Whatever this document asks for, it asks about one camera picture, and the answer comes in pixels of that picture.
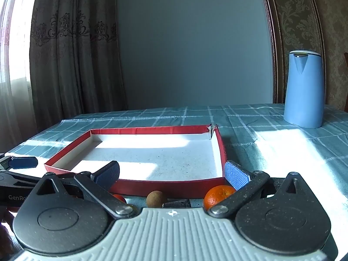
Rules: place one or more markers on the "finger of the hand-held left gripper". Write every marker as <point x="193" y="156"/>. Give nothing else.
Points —
<point x="21" y="176"/>
<point x="23" y="162"/>

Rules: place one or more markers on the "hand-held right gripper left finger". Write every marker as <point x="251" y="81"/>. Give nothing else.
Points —
<point x="107" y="174"/>

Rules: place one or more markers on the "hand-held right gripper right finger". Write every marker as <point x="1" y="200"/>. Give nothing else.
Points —
<point x="235" y="175"/>

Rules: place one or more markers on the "orange mandarin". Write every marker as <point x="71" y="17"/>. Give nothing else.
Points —
<point x="216" y="197"/>

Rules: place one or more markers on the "red shallow cardboard box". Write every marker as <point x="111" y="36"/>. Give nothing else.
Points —
<point x="152" y="157"/>

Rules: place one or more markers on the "red tomato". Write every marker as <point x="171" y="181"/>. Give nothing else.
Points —
<point x="119" y="197"/>

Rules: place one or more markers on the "brown kiwi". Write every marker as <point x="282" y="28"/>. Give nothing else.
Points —
<point x="157" y="199"/>

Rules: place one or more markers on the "teal checked tablecloth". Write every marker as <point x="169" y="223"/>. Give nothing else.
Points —
<point x="272" y="130"/>

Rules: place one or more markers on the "dark ridged object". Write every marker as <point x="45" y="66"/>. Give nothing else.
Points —
<point x="176" y="204"/>

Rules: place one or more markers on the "white sheer curtain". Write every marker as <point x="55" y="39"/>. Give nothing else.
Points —
<point x="13" y="73"/>

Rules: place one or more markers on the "blue kettle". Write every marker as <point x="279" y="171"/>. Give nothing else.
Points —
<point x="304" y="92"/>

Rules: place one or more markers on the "brown patterned curtain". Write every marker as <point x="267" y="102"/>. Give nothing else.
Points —
<point x="73" y="59"/>

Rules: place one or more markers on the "dark wooden wall moulding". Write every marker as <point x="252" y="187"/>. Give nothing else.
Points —
<point x="274" y="46"/>

